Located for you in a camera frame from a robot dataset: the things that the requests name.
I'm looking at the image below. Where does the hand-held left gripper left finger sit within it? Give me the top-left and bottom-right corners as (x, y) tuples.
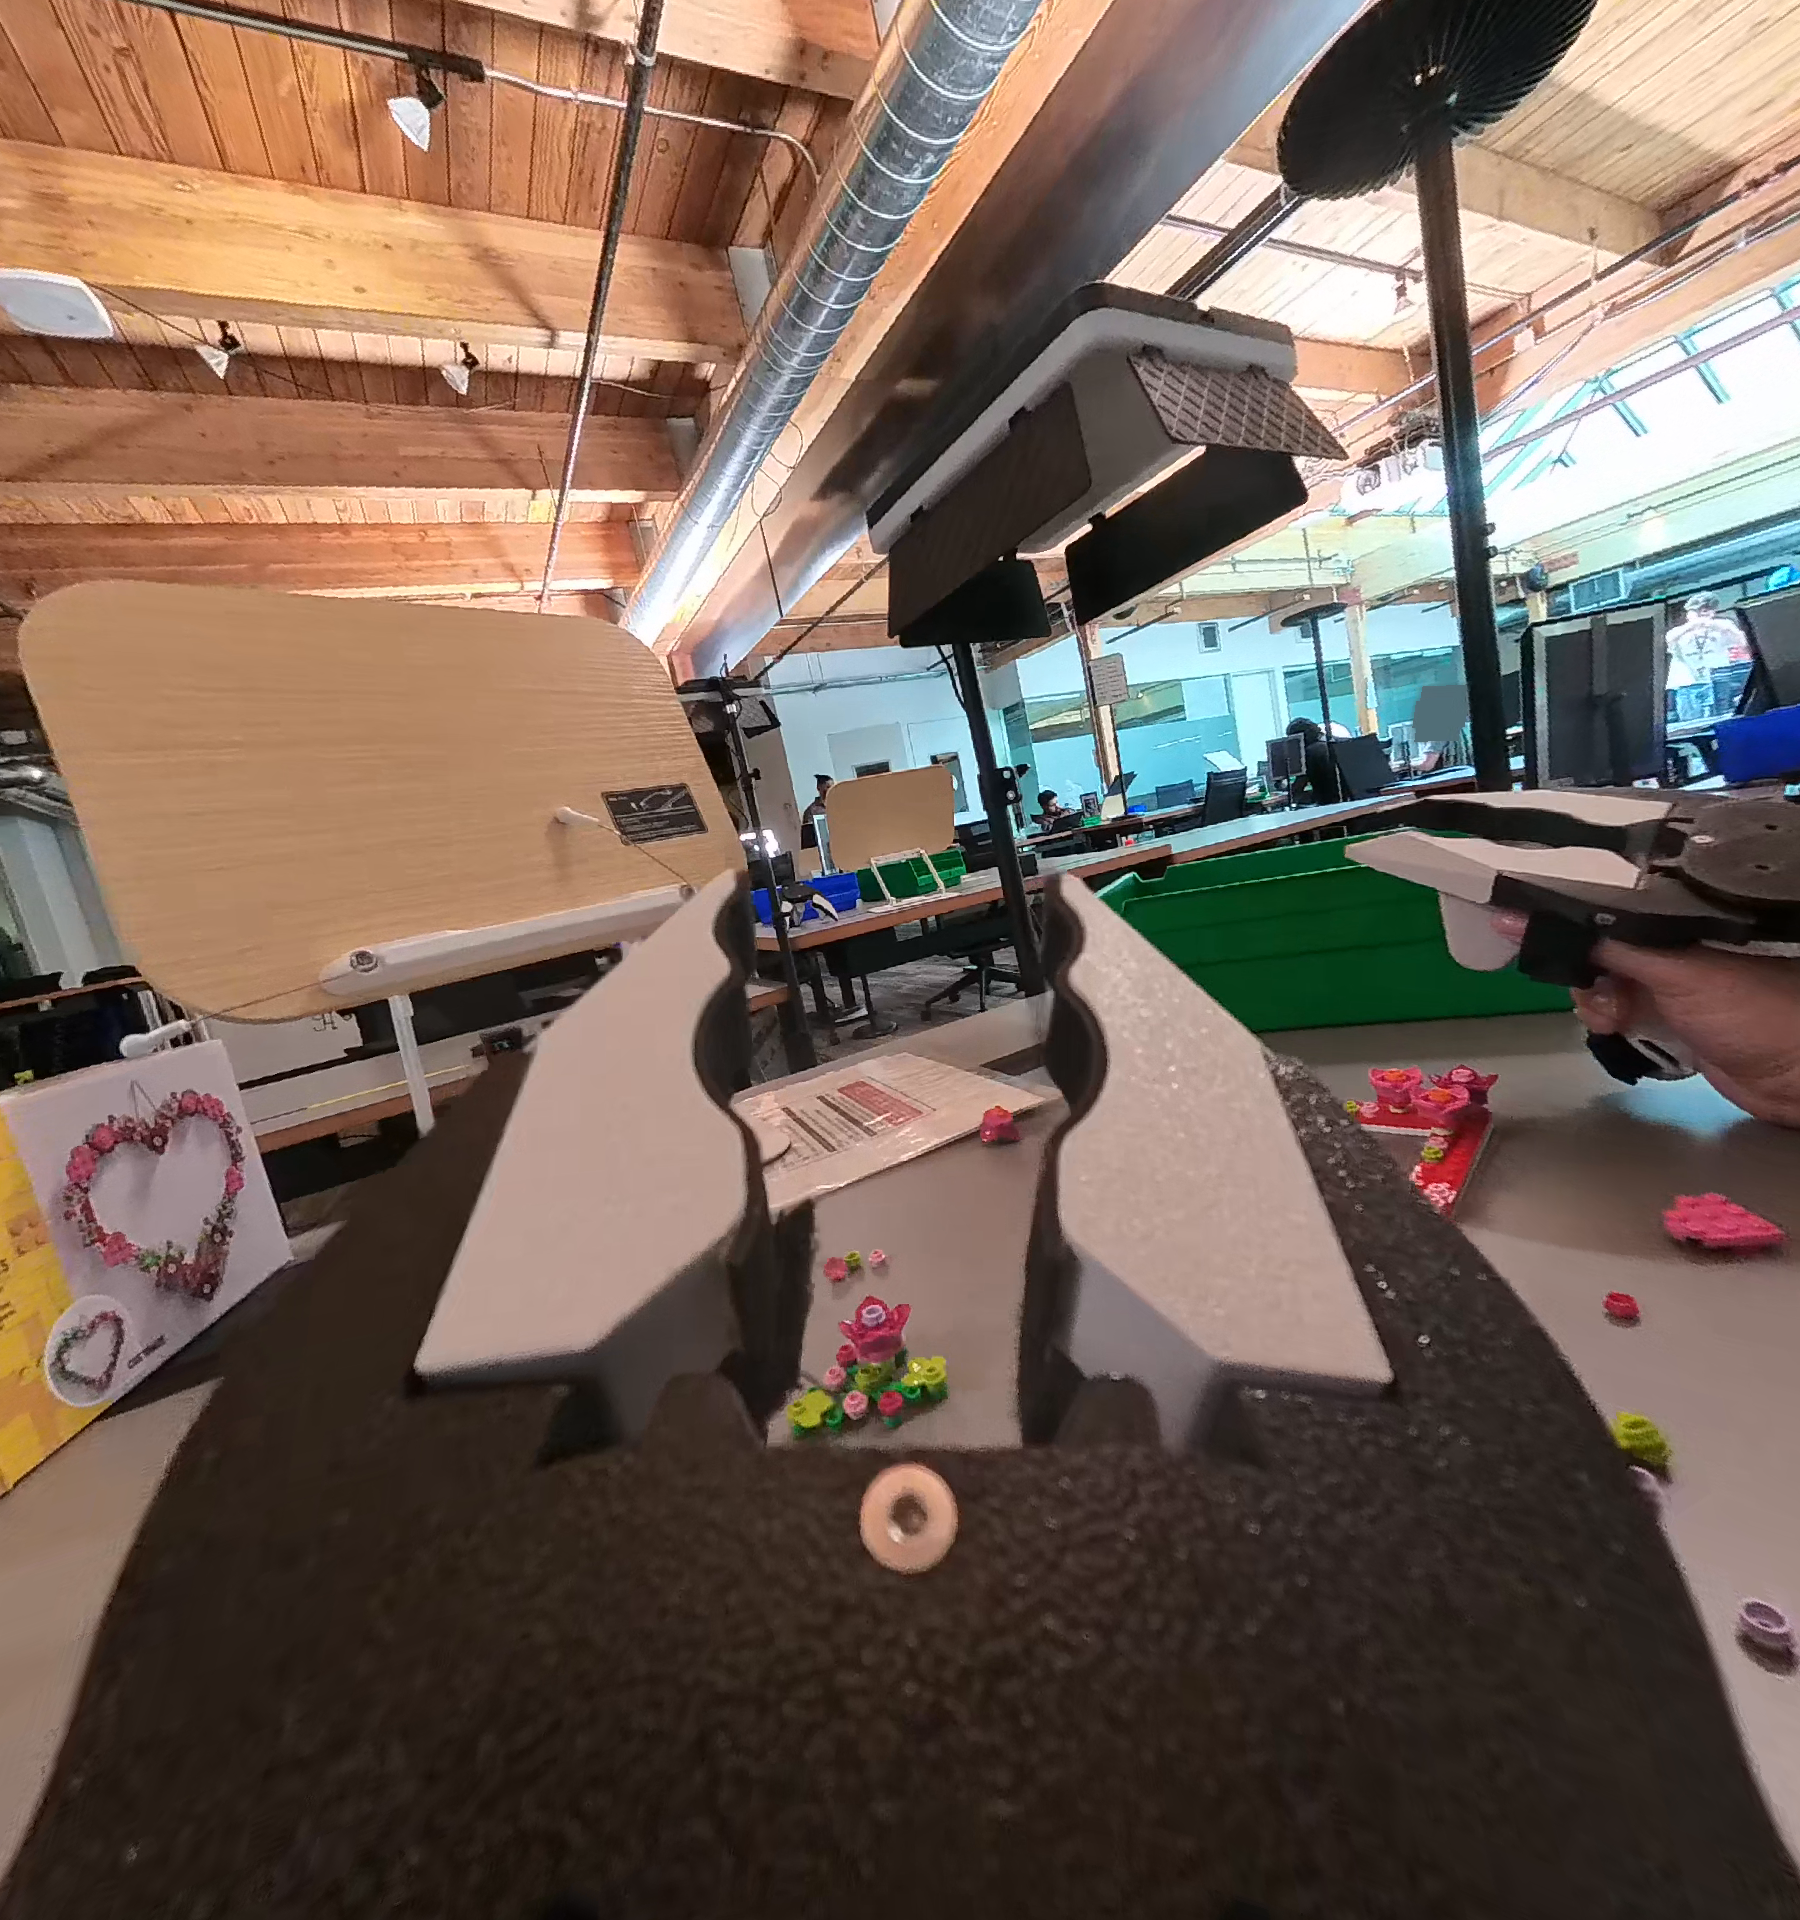
(413, 867), (819, 1448)

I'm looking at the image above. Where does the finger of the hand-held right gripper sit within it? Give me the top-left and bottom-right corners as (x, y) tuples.
(1417, 792), (1681, 861)
(1346, 829), (1652, 976)

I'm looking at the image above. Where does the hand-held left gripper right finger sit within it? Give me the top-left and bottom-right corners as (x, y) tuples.
(1017, 873), (1395, 1454)

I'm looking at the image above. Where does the red lego heart wreath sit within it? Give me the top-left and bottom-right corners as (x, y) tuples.
(1346, 1063), (1503, 1213)

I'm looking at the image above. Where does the pink lego heart piece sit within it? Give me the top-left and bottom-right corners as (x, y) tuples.
(1662, 1192), (1788, 1255)

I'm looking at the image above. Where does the group of small lego pieces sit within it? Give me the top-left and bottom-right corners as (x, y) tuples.
(784, 1242), (952, 1443)

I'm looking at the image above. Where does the yellow and white lego box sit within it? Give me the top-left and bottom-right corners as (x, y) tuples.
(0, 1040), (295, 1543)

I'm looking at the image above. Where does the person's right hand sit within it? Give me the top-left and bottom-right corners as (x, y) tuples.
(1572, 942), (1800, 1137)

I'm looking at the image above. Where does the large blue plastic bin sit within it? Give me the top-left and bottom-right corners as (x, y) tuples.
(1711, 705), (1800, 786)

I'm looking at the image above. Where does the printed sheet in plastic sleeve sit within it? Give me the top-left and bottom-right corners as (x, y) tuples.
(727, 1049), (1064, 1213)

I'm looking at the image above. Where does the black office chair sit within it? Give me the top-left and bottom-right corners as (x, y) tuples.
(922, 905), (1032, 1019)

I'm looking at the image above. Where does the long wooden desk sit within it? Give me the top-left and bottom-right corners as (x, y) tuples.
(757, 840), (1174, 957)

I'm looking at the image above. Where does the black pole with ribbed disc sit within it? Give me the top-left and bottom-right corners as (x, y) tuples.
(1273, 0), (1598, 793)

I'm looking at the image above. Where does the black tripod stand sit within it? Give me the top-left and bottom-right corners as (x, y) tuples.
(677, 676), (827, 1074)

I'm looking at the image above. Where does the black light stand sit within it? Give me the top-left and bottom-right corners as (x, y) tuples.
(947, 643), (1051, 999)

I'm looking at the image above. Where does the studio light with black flaps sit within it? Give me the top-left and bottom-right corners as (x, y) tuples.
(864, 281), (1350, 651)

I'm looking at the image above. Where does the black ceiling pipe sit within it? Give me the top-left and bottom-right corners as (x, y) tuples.
(536, 0), (668, 605)

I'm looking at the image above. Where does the white square ceiling box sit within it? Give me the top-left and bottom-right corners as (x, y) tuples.
(0, 267), (116, 346)

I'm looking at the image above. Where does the silver ventilation duct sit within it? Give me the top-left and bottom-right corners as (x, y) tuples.
(621, 0), (1057, 651)

